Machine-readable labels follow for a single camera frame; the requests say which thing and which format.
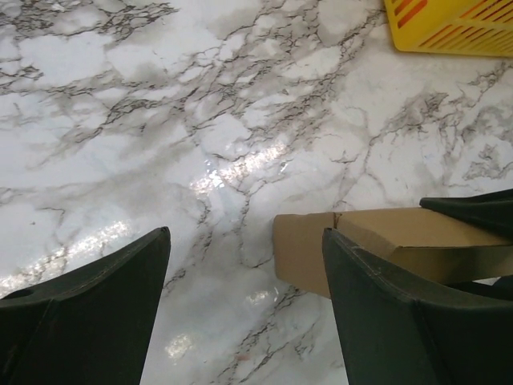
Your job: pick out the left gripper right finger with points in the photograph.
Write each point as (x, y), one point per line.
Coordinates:
(395, 327)

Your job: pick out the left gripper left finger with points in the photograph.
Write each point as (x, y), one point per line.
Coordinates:
(92, 325)

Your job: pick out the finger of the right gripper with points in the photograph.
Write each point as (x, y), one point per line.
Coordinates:
(491, 211)

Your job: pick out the brown cardboard box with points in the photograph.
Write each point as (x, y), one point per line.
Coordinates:
(426, 243)

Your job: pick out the yellow plastic basket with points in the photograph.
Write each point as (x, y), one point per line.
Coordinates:
(479, 27)

